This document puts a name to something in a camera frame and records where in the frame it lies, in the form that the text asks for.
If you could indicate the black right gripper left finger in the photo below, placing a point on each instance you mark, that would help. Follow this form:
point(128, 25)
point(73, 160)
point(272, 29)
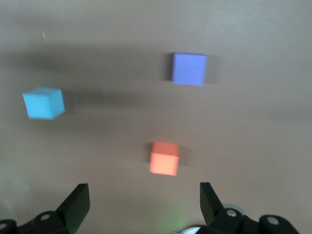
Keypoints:
point(73, 209)

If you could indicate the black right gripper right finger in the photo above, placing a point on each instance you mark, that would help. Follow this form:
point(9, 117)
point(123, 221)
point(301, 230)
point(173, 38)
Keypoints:
point(212, 209)

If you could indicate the blue foam block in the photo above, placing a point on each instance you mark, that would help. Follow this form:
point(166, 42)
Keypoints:
point(44, 103)

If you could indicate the orange foam block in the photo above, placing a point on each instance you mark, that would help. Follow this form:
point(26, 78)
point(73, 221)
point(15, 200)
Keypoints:
point(163, 159)

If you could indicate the purple foam block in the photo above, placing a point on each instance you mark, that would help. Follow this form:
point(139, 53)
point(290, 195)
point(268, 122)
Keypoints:
point(189, 69)

